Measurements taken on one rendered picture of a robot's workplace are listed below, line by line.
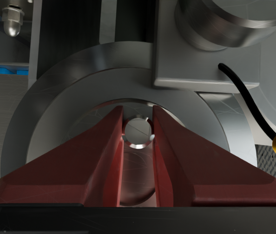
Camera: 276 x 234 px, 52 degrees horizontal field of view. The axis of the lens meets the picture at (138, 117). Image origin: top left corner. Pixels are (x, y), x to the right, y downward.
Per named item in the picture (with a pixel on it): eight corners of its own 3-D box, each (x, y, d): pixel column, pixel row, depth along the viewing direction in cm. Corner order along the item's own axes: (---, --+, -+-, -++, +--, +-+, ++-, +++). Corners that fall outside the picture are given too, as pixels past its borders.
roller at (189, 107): (242, 79, 16) (221, 288, 15) (176, 111, 42) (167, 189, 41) (39, 54, 16) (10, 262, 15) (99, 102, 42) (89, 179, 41)
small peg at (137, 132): (161, 122, 11) (147, 154, 11) (155, 124, 14) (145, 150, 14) (129, 108, 11) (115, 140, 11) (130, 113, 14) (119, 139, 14)
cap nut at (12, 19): (19, 7, 48) (17, 33, 48) (27, 16, 51) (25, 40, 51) (-3, 6, 48) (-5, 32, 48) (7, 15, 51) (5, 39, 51)
